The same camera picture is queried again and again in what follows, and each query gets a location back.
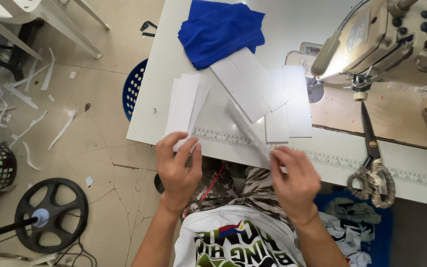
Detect white plastic chair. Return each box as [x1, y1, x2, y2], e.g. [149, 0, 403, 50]
[0, 0, 111, 62]

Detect black round fan base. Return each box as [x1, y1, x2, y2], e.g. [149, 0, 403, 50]
[0, 178, 89, 255]

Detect person's right hand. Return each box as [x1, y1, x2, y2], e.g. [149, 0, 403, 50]
[270, 146, 322, 227]

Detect scissors with cloth-wrapped handles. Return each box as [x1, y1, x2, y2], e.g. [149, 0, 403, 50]
[347, 102, 397, 209]

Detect pile of blue fabric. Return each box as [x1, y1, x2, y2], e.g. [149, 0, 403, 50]
[177, 0, 266, 71]

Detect person's left hand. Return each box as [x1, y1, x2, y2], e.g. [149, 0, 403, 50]
[156, 132, 203, 213]

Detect blue perforated plastic basket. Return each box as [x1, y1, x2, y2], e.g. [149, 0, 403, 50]
[122, 58, 149, 122]

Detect white rectangular interfacing piece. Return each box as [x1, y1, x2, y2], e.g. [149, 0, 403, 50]
[282, 65, 313, 138]
[265, 68, 290, 144]

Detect beige industrial sewing machine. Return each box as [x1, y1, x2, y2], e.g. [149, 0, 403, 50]
[285, 0, 427, 102]

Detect person's camouflage trousers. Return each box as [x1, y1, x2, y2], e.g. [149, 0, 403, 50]
[181, 156, 296, 227]

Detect blue basin of clothes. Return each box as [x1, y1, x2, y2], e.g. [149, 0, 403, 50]
[313, 188, 394, 267]

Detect red cord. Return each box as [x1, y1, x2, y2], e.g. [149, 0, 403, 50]
[183, 161, 227, 219]

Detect long white fabric strip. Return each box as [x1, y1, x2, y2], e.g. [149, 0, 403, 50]
[225, 100, 287, 174]

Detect black cable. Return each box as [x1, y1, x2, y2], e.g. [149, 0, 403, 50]
[52, 239, 98, 267]

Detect stack of narrow white strips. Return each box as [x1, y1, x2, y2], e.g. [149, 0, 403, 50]
[163, 73, 212, 152]

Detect stack of wide white pieces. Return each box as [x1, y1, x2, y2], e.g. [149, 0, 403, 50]
[210, 47, 290, 124]

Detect person's white printed shirt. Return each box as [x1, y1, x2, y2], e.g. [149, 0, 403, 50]
[172, 205, 307, 267]

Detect scattered white fabric scraps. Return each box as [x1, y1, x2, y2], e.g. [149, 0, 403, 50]
[0, 47, 95, 188]

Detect black clip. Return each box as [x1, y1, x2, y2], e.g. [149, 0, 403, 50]
[140, 21, 158, 38]

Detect printed measuring tape strip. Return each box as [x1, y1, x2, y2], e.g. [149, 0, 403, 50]
[191, 126, 427, 190]

